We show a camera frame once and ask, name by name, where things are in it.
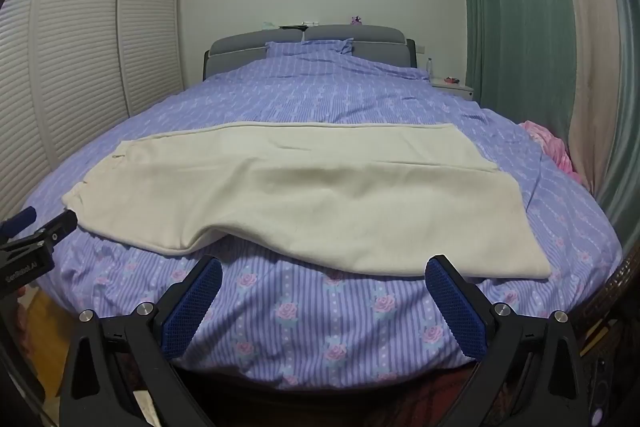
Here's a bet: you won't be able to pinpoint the white louvred wardrobe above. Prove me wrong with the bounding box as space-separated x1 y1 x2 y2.
0 0 186 228

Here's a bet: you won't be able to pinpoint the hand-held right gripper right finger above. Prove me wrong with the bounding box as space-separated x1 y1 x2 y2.
424 255 586 427

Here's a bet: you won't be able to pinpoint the green curtain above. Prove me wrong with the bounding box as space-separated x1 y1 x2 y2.
452 0 576 142
597 0 640 233

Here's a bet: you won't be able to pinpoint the dark wooden furniture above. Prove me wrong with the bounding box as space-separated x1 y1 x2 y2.
575 247 640 427

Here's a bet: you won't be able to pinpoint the cream pants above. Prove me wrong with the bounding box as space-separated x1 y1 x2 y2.
61 121 552 280

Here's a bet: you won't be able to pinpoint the white nightstand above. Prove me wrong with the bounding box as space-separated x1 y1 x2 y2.
431 77 475 104

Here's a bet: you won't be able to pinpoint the grey bed headboard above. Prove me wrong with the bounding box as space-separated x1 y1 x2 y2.
204 24 417 82

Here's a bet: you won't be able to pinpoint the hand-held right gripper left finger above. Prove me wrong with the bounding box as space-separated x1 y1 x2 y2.
59 255 224 427

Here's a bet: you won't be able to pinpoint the purple floral pillow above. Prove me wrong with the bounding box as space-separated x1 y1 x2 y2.
265 38 355 60

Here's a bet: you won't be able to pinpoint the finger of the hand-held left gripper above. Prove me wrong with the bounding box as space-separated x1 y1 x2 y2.
0 206 38 242
22 209 79 253

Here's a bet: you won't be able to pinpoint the beige curtain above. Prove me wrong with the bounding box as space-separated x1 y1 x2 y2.
547 0 626 178

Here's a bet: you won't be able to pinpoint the purple floral duvet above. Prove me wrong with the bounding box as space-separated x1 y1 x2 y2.
22 39 626 390

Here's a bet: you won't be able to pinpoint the pink cloth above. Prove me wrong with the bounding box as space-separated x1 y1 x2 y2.
517 119 586 188

